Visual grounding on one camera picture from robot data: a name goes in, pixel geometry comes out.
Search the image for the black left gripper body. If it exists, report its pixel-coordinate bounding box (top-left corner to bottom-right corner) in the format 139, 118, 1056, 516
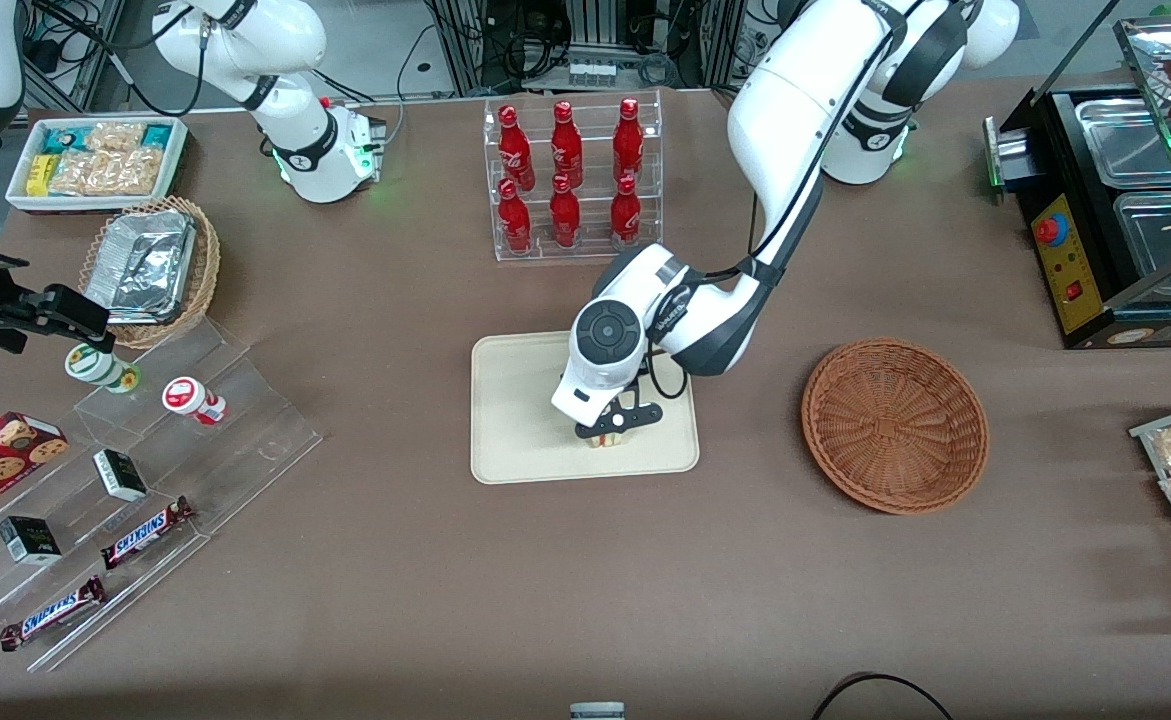
573, 395, 666, 443

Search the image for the cream plastic tray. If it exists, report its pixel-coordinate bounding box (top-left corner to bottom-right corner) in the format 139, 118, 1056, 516
470, 330, 700, 486

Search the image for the light tan wicker basket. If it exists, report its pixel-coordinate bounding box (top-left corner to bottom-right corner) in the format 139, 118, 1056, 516
78, 195, 221, 349

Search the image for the round brown wicker basket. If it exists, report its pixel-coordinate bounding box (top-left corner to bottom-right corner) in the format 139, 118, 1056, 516
801, 338, 990, 516

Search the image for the green lidded yoghurt bottle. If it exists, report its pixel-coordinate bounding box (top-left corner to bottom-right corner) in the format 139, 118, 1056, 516
65, 342, 142, 394

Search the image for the aluminium foil container stack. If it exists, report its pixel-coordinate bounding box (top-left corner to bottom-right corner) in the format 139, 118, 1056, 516
85, 208, 196, 323

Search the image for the large clear cracker bag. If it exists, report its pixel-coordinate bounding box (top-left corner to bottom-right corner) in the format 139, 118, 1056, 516
50, 148, 164, 196

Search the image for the red lidded yoghurt bottle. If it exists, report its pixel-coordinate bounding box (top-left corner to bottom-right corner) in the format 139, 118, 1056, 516
162, 376, 228, 427

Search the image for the red tartan cookie box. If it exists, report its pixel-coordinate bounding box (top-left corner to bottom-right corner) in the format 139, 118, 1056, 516
0, 411, 71, 531

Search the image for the clear acrylic bottle rack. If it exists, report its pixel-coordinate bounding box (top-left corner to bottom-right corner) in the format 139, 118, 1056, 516
483, 90, 664, 263

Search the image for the small black carton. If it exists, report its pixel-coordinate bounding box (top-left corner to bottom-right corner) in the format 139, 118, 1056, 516
93, 449, 149, 503
0, 515, 63, 566

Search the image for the small clear cracker bag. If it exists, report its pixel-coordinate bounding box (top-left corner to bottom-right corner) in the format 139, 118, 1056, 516
85, 120, 146, 153

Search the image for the white rectangular snack bin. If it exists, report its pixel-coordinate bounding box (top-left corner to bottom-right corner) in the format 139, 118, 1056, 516
5, 115, 189, 214

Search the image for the red cola bottle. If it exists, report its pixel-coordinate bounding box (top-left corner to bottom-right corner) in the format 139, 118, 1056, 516
498, 178, 533, 254
498, 104, 536, 193
549, 174, 582, 249
610, 175, 642, 251
550, 100, 584, 189
613, 97, 644, 186

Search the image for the clear acrylic stepped stand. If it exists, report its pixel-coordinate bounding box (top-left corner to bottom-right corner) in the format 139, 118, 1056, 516
0, 315, 324, 673

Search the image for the Snickers chocolate bar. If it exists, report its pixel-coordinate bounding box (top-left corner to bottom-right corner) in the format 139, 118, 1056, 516
100, 496, 194, 571
0, 576, 106, 653

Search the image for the black food warmer cabinet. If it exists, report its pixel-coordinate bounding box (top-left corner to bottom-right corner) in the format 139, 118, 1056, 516
985, 15, 1171, 351

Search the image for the steel food pan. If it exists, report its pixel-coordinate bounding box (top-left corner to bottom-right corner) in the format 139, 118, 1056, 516
1113, 190, 1171, 279
1075, 98, 1171, 191

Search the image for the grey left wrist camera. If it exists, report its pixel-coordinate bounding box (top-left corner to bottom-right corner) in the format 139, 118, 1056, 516
551, 368, 636, 429

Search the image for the black cable loop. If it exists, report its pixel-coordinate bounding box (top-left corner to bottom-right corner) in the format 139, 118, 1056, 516
810, 672, 954, 720

